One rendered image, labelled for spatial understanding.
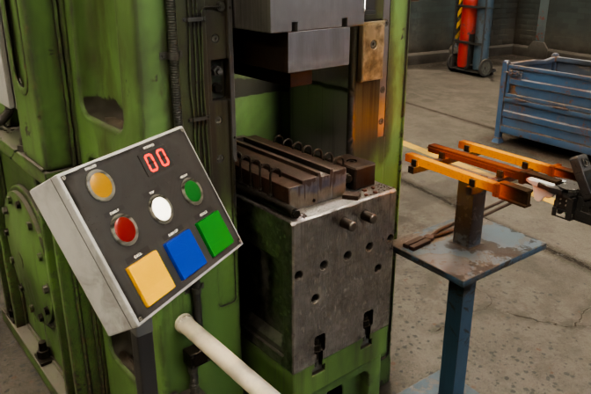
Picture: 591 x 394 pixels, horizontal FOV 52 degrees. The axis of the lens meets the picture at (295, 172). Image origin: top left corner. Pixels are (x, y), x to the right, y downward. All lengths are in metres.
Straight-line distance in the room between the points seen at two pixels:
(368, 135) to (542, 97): 3.55
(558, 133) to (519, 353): 2.85
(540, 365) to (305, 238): 1.43
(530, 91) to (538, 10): 5.41
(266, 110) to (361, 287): 0.68
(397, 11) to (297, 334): 0.99
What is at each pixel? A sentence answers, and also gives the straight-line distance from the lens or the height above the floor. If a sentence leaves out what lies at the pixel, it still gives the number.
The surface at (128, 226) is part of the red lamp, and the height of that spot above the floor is 1.09.
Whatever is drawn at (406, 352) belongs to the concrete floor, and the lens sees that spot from 2.64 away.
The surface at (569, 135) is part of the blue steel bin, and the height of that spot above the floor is 0.21.
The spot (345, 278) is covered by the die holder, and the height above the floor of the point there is 0.70.
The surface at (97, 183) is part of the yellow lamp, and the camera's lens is 1.07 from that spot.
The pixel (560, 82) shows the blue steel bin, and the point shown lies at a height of 0.61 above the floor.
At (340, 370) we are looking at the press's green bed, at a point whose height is 0.39.
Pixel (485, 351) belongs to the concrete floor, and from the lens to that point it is 2.72.
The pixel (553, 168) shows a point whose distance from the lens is 1.84.
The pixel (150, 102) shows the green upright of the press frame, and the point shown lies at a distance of 1.42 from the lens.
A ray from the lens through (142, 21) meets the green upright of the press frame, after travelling 1.39.
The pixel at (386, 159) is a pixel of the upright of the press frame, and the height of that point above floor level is 0.91.
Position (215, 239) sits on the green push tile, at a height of 1.00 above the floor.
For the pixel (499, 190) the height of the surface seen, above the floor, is 0.96.
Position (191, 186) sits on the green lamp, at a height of 1.10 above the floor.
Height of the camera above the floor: 1.52
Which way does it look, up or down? 19 degrees down
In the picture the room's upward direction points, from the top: straight up
